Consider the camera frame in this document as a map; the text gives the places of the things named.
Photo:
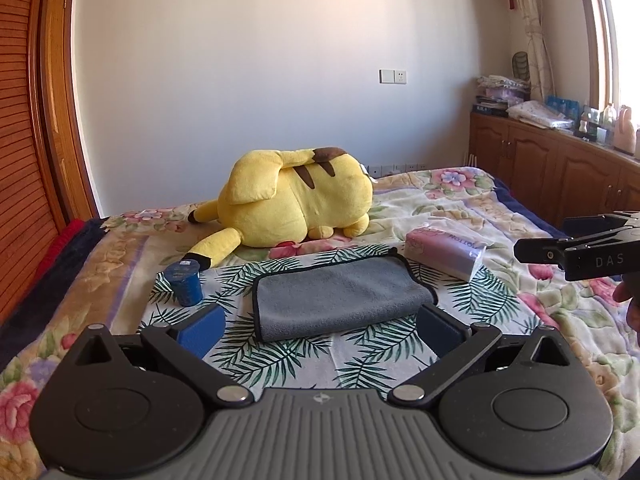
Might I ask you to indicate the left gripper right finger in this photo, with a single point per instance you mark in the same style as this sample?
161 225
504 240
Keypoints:
458 347

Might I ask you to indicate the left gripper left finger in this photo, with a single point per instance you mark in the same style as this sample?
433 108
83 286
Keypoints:
180 350

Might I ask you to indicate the purple and grey towel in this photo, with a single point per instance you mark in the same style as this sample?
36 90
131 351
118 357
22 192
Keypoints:
336 297

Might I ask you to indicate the person's right hand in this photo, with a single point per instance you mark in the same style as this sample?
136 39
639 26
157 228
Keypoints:
629 290

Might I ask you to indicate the wooden side cabinet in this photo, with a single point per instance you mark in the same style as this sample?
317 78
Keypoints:
553 174

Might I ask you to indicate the pink tissue pack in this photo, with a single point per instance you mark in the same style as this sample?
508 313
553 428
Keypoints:
455 255

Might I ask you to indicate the small items on windowsill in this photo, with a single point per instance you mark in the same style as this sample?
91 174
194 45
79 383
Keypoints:
610 127

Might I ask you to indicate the floral bed quilt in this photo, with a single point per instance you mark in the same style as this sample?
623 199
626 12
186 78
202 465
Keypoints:
122 286

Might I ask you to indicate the white bag on cabinet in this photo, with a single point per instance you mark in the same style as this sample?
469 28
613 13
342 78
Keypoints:
536 114

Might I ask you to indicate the red and navy blanket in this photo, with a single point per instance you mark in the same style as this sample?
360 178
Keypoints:
57 270

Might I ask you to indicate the yellow Pikachu plush toy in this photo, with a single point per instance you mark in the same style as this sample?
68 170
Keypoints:
272 197

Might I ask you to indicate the stack of folded items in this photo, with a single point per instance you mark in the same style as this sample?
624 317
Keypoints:
495 94

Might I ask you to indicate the wooden louvered wardrobe door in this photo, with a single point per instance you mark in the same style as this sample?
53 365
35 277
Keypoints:
31 212

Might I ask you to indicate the white wall switch plate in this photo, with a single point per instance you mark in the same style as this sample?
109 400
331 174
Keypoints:
392 76

